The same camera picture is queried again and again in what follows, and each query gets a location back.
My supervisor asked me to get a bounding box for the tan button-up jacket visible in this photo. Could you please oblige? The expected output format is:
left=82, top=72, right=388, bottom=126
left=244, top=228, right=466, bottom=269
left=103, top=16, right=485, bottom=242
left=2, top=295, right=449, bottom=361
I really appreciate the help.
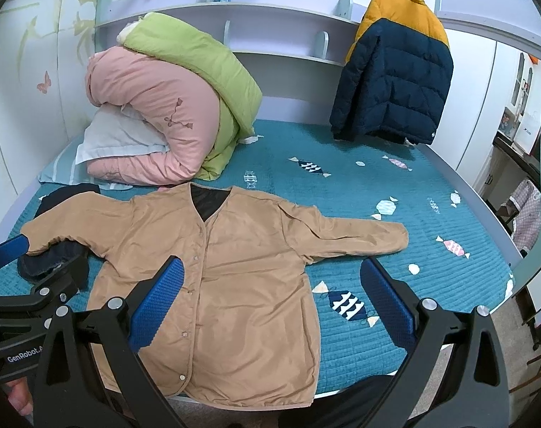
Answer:
left=19, top=180, right=410, bottom=411

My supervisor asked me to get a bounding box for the person's left hand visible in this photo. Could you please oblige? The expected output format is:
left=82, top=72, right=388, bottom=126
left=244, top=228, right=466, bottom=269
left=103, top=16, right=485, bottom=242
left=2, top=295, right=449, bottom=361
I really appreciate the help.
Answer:
left=6, top=378, right=34, bottom=416

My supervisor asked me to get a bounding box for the dark navy folded garment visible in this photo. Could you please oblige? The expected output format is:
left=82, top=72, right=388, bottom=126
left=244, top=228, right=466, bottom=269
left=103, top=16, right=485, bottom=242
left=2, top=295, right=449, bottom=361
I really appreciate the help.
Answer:
left=17, top=184, right=101, bottom=290

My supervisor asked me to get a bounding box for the blue striped pillow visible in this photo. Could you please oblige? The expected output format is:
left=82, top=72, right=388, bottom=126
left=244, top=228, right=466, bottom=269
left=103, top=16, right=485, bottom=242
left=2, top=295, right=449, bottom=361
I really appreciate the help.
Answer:
left=37, top=134, right=131, bottom=190

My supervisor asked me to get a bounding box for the teal quilted bed cover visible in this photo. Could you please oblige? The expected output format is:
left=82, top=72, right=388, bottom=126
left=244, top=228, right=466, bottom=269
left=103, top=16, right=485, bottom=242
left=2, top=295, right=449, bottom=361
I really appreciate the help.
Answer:
left=0, top=119, right=517, bottom=395

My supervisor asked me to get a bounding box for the white pillow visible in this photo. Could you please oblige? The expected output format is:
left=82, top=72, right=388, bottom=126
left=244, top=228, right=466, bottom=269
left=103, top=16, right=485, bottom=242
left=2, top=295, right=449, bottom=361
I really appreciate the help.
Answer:
left=75, top=103, right=169, bottom=164

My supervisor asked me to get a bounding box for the checked garment on chair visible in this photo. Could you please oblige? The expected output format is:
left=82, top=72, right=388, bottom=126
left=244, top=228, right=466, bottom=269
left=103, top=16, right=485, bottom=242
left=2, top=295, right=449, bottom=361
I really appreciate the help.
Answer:
left=506, top=179, right=541, bottom=253

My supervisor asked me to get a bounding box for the dark side desk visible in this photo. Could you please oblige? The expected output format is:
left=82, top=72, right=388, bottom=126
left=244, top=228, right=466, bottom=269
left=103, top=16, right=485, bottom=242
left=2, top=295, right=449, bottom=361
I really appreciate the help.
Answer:
left=493, top=132, right=541, bottom=190

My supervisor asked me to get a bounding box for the pink folded duvet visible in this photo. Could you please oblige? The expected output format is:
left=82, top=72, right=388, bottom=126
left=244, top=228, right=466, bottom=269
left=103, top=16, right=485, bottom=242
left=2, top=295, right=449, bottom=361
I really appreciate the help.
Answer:
left=85, top=46, right=219, bottom=187

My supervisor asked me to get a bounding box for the green folded duvet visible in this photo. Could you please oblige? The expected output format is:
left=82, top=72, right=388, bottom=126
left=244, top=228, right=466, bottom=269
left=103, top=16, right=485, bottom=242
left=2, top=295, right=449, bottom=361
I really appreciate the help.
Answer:
left=117, top=12, right=263, bottom=181

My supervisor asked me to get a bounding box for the navy and yellow puffer jacket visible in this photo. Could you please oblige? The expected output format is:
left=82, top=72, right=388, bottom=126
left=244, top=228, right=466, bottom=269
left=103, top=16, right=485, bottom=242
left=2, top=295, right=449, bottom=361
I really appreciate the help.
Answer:
left=329, top=0, right=454, bottom=145

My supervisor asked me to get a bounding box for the white headboard shelf unit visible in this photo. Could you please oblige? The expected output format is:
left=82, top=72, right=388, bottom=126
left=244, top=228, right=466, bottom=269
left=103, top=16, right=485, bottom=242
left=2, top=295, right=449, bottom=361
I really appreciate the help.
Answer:
left=96, top=0, right=541, bottom=124

